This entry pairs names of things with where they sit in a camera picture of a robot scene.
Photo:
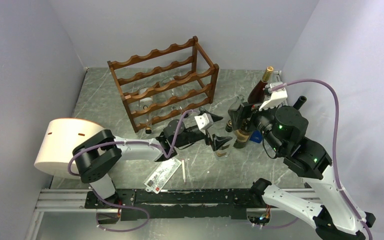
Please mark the white printed card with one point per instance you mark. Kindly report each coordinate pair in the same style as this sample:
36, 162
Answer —
159, 177

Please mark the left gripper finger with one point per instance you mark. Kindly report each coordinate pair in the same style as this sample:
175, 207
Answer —
220, 143
214, 117

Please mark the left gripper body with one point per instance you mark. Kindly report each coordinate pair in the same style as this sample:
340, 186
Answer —
208, 139

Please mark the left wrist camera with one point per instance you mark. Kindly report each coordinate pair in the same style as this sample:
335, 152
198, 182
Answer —
204, 121

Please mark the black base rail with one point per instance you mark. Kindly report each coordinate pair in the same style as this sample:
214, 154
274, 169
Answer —
187, 203

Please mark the dark red wine bottle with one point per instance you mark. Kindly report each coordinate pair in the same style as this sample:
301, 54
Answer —
258, 92

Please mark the green wine bottle white label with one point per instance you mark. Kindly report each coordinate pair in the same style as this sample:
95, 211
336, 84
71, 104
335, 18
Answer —
299, 102

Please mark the clear bottle rack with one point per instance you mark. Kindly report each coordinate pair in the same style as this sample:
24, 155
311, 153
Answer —
238, 100

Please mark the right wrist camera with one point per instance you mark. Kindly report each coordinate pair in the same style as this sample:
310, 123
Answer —
276, 94

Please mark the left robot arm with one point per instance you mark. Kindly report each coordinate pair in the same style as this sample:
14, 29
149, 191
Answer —
94, 158

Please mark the white cylindrical container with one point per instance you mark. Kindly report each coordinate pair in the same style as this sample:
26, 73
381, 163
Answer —
61, 137

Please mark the green bottle brown label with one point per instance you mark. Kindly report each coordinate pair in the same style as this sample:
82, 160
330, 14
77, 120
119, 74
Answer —
242, 134

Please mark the white pen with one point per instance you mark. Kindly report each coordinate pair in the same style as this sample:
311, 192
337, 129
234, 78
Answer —
183, 168

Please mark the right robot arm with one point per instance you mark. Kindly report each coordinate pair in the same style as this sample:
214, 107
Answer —
283, 128

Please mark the clear bottle bottom row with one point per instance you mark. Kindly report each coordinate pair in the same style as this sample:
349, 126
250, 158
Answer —
144, 104

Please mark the blue square bottle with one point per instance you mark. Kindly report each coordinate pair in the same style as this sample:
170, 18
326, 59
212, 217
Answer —
256, 137

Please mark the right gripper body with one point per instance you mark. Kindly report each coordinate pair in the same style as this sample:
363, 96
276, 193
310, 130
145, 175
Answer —
262, 120

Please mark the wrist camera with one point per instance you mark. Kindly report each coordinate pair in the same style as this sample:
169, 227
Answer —
276, 94
204, 121

